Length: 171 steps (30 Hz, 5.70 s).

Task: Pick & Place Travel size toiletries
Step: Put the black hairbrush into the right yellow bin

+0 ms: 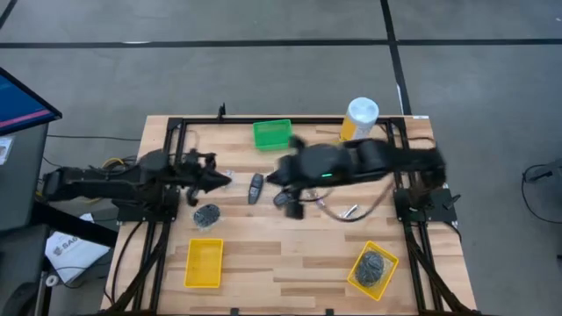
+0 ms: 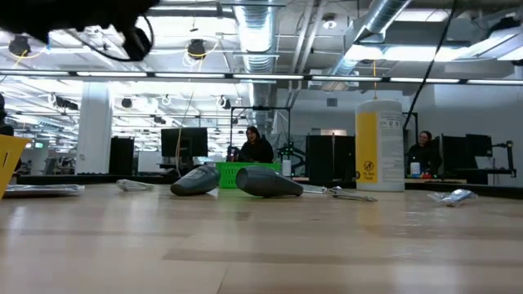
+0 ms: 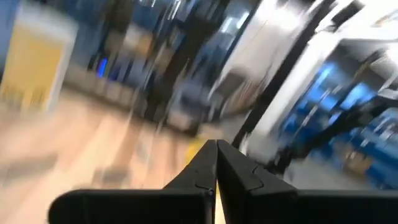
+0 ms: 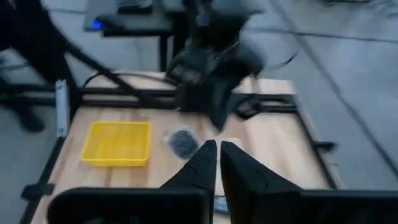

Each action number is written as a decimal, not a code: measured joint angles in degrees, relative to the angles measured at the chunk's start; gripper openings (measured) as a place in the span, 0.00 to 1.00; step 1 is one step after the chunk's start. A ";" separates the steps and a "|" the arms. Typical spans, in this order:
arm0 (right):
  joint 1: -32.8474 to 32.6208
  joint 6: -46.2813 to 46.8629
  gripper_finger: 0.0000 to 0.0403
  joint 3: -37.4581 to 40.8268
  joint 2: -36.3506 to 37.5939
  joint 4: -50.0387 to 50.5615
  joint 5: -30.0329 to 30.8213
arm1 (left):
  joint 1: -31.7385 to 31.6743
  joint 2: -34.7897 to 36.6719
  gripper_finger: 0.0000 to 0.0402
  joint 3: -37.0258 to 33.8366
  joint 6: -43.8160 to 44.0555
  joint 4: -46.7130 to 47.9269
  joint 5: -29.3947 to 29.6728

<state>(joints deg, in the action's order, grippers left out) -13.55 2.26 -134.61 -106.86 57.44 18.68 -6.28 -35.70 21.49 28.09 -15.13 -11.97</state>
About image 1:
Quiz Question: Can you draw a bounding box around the white printed paper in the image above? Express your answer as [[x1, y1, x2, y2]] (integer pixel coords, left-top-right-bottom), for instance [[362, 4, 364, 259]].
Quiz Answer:
[[44, 213, 112, 284]]

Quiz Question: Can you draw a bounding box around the black aluminium table frame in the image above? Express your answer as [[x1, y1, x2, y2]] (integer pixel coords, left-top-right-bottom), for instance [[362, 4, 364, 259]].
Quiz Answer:
[[103, 114, 484, 316]]

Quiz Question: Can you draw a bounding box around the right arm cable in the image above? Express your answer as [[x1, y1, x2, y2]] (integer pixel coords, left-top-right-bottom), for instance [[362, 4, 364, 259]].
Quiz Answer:
[[313, 182, 396, 224]]

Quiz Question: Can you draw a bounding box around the yellow plastic bin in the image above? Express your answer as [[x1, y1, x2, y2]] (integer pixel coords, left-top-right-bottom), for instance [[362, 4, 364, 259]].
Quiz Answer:
[[184, 238, 225, 290], [346, 240, 400, 302]]

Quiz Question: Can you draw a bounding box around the grey cabinet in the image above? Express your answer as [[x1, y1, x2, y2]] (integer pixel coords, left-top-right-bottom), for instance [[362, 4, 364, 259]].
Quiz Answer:
[[0, 124, 49, 232]]

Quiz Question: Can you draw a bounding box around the bagged black mesh scrubber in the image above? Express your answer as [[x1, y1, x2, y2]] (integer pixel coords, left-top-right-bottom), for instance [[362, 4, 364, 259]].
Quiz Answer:
[[192, 203, 222, 229], [354, 249, 386, 289]]

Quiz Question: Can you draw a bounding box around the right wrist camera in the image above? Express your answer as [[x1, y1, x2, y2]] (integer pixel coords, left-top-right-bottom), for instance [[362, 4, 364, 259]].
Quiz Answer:
[[285, 199, 306, 220]]

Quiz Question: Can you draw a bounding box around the green plastic bin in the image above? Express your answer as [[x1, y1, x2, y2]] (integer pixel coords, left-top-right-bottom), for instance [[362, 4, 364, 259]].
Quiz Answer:
[[252, 118, 294, 153]]

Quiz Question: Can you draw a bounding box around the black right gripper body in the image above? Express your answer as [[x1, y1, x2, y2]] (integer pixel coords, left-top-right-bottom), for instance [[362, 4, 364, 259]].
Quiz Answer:
[[278, 147, 317, 192]]

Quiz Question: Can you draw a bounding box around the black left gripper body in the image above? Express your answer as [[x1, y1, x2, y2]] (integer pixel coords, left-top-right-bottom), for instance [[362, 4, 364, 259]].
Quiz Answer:
[[169, 151, 217, 192]]

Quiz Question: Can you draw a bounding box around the blue screen monitor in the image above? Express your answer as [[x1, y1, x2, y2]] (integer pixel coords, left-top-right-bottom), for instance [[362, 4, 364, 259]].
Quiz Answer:
[[0, 66, 63, 137]]

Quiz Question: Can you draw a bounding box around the black floor cable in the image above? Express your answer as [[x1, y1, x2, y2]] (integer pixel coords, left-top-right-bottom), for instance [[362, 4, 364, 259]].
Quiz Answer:
[[47, 133, 141, 142], [521, 157, 562, 225]]

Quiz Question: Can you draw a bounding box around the white canister yellow label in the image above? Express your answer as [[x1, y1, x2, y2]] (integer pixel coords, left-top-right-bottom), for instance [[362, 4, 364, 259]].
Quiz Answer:
[[340, 97, 380, 142]]

